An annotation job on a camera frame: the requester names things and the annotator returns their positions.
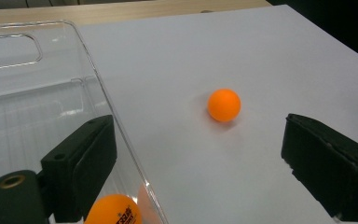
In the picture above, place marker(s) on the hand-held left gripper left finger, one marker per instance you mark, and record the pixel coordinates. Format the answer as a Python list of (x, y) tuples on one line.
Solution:
[(80, 165)]

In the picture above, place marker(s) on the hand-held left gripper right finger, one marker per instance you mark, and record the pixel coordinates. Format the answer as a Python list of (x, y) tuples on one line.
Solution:
[(329, 165)]

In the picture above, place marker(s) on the orange ping pong ball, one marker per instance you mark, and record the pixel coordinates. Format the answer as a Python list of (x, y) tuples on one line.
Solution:
[(224, 104), (108, 211)]

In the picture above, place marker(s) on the clear plastic bin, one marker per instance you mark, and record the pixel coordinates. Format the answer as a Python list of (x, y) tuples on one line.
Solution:
[(28, 102)]

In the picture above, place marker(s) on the wooden table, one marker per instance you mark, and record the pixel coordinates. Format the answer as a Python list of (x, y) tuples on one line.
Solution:
[(121, 14)]

